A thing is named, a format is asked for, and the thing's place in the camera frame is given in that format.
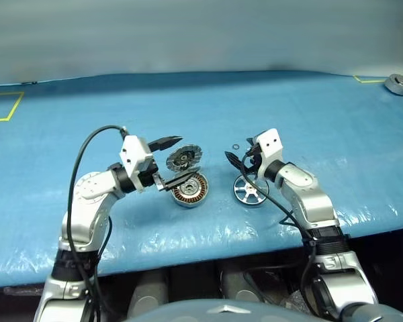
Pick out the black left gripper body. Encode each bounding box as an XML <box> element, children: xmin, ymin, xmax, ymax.
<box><xmin>138</xmin><ymin>159</ymin><xmax>166</xmax><ymax>193</ymax></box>

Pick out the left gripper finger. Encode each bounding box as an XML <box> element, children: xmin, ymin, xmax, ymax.
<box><xmin>147</xmin><ymin>135</ymin><xmax>183</xmax><ymax>152</ymax></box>
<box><xmin>161</xmin><ymin>168</ymin><xmax>201</xmax><ymax>192</ymax></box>

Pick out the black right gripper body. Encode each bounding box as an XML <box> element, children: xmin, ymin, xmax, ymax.
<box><xmin>244</xmin><ymin>136</ymin><xmax>263</xmax><ymax>177</ymax></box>

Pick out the round rotor with dark hub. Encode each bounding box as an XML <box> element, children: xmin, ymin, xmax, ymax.
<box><xmin>165</xmin><ymin>144</ymin><xmax>205</xmax><ymax>172</ymax></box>

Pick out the motor housing with copper windings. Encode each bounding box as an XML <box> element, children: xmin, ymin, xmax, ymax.
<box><xmin>170</xmin><ymin>170</ymin><xmax>210</xmax><ymax>211</ymax></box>

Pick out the silver spoked round lid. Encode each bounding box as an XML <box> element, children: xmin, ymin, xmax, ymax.
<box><xmin>232</xmin><ymin>174</ymin><xmax>269</xmax><ymax>211</ymax></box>

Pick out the blue plastic table cover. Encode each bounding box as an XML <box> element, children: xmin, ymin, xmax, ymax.
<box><xmin>0</xmin><ymin>69</ymin><xmax>403</xmax><ymax>289</ymax></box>

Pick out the grey rounded shape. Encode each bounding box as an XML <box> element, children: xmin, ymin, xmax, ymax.
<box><xmin>127</xmin><ymin>270</ymin><xmax>171</xmax><ymax>318</ymax></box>
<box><xmin>218</xmin><ymin>261</ymin><xmax>266</xmax><ymax>303</ymax></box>

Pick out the grey robot torso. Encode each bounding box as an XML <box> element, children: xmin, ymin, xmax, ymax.
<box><xmin>124</xmin><ymin>299</ymin><xmax>323</xmax><ymax>322</ymax></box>

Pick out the grey round metal part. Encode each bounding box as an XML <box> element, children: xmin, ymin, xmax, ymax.
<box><xmin>384</xmin><ymin>73</ymin><xmax>403</xmax><ymax>97</ymax></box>

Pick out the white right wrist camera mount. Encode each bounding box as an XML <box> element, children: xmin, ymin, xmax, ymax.
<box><xmin>253</xmin><ymin>128</ymin><xmax>285</xmax><ymax>180</ymax></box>

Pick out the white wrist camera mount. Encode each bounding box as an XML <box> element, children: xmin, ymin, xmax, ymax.
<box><xmin>120</xmin><ymin>134</ymin><xmax>154</xmax><ymax>194</ymax></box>
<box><xmin>253</xmin><ymin>128</ymin><xmax>285</xmax><ymax>180</ymax></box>

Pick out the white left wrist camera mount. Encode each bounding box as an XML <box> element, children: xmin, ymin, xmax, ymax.
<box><xmin>120</xmin><ymin>134</ymin><xmax>154</xmax><ymax>194</ymax></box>

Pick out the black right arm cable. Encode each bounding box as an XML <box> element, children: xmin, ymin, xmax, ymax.
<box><xmin>240</xmin><ymin>150</ymin><xmax>323</xmax><ymax>316</ymax></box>

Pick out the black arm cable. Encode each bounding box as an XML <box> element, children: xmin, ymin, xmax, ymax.
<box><xmin>240</xmin><ymin>150</ymin><xmax>323</xmax><ymax>316</ymax></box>
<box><xmin>68</xmin><ymin>125</ymin><xmax>128</xmax><ymax>322</ymax></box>

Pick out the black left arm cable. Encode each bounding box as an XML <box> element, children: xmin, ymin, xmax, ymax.
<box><xmin>68</xmin><ymin>125</ymin><xmax>128</xmax><ymax>322</ymax></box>

